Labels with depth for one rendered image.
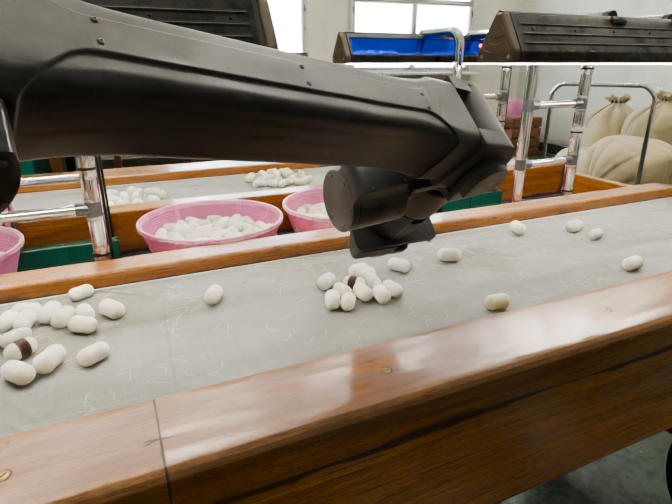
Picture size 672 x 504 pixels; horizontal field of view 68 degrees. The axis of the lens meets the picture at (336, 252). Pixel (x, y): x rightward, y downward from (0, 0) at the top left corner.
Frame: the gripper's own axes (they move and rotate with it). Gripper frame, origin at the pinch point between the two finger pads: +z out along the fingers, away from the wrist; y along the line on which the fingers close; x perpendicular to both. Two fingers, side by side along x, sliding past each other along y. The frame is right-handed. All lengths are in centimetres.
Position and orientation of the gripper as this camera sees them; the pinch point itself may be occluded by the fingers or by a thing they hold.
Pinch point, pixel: (359, 247)
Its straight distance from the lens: 63.4
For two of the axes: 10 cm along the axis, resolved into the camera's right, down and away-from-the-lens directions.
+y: -9.0, 1.5, -4.0
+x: 2.7, 9.2, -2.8
